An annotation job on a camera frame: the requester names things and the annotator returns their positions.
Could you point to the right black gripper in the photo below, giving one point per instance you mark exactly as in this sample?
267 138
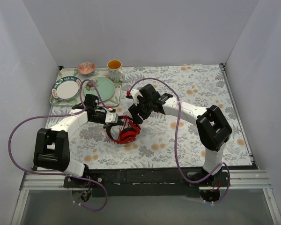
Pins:
138 108

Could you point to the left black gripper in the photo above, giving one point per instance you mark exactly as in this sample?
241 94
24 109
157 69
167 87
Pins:
118 120

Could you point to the red black headphones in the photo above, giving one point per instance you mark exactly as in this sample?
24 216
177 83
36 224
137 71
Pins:
128 130

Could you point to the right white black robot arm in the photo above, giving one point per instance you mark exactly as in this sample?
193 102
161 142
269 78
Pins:
213 128

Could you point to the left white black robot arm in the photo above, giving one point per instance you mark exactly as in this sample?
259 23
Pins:
52 149

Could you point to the mint green flower plate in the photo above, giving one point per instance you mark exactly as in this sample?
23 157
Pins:
104 85

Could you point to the leaf print serving tray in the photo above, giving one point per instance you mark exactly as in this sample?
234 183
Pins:
100 72

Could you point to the floral mug yellow inside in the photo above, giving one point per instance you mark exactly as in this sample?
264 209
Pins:
116 73

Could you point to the white plate green rim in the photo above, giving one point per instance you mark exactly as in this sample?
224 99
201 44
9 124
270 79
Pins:
66 88

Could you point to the small red patterned bowl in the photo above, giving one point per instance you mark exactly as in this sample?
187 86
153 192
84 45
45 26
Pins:
86 69

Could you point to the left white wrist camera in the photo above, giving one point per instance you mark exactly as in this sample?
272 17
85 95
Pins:
111 116

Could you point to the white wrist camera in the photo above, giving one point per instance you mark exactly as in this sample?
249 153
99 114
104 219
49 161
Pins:
134 94
111 116

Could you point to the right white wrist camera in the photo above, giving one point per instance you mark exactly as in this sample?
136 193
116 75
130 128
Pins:
134 94

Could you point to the black metal base rail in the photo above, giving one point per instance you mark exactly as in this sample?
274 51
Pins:
149 182

